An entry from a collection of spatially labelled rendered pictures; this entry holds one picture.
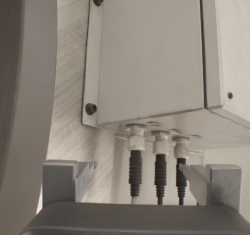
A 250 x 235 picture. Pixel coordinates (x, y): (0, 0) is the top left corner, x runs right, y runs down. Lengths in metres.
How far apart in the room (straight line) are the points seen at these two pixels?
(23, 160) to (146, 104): 0.11
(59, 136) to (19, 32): 0.10
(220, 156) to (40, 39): 3.70
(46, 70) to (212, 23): 0.12
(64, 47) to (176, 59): 0.09
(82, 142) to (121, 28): 0.11
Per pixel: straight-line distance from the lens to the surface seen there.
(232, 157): 3.82
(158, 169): 0.30
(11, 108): 0.19
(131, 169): 0.27
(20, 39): 0.20
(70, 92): 0.28
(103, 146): 0.30
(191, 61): 0.24
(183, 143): 0.34
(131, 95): 0.27
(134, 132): 0.28
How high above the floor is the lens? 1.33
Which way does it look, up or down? 45 degrees up
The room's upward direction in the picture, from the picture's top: 45 degrees clockwise
